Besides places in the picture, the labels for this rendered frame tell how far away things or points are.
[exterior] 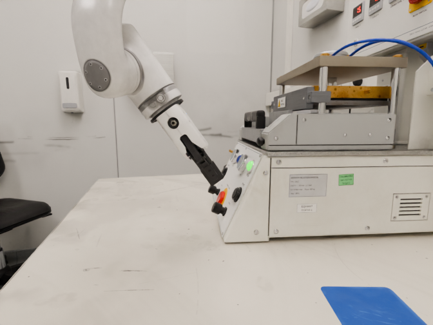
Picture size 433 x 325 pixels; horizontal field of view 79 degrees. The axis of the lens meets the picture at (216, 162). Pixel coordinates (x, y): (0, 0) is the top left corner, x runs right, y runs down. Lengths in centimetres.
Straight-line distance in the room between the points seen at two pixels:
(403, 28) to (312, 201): 44
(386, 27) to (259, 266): 62
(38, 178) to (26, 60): 78
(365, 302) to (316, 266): 9
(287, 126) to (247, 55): 173
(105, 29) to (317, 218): 48
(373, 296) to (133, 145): 180
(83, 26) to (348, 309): 52
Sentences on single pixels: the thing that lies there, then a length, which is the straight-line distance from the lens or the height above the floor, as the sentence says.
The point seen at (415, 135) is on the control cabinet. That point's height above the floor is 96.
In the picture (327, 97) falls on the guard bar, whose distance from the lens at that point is 57.
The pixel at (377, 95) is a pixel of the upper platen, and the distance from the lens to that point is 67.
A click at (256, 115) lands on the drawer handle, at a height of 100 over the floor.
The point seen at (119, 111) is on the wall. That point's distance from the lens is 202.
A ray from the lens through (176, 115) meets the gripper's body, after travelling 48.
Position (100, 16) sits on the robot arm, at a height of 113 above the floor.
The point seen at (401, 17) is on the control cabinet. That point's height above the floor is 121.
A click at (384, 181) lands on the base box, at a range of 61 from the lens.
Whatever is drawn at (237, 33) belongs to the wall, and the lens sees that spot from 222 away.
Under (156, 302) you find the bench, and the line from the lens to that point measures 40.
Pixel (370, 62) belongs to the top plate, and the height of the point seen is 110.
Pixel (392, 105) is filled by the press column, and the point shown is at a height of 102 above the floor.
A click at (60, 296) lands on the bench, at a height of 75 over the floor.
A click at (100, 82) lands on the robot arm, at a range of 45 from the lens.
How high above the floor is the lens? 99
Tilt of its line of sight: 9 degrees down
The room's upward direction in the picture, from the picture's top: straight up
